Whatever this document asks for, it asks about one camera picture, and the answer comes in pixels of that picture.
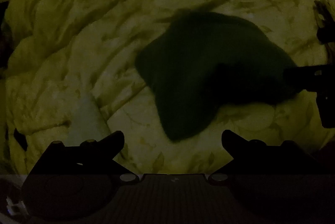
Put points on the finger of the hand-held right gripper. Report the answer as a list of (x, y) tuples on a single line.
[(301, 76)]

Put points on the white sheet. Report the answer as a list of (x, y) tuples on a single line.
[(87, 119)]

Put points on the white plastic object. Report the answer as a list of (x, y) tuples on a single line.
[(14, 207)]

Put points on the leaf print quilt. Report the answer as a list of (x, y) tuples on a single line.
[(78, 56)]

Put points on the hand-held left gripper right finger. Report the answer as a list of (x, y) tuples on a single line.
[(230, 139)]

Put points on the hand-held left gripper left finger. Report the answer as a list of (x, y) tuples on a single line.
[(115, 139)]

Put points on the dark green garment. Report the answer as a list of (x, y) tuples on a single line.
[(204, 69)]

